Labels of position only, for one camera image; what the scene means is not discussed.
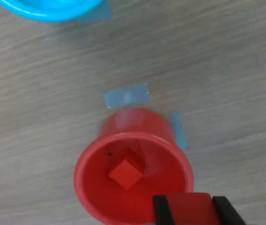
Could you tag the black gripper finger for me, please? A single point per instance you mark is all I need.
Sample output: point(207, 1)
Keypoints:
point(229, 213)
point(163, 211)

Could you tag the red cube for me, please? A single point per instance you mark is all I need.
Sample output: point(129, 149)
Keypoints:
point(124, 174)
point(191, 208)

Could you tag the red plastic cup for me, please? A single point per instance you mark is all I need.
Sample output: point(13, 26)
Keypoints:
point(123, 206)

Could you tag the narrow grey-blue tape piece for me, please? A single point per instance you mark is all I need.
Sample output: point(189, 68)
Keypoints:
point(179, 131)

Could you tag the tiny grey tape piece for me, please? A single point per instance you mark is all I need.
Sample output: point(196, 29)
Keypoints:
point(127, 95)

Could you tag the light blue tape piece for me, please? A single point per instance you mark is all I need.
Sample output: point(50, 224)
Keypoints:
point(98, 12)

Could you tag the light blue plastic cup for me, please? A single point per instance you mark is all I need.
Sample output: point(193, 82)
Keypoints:
point(53, 11)

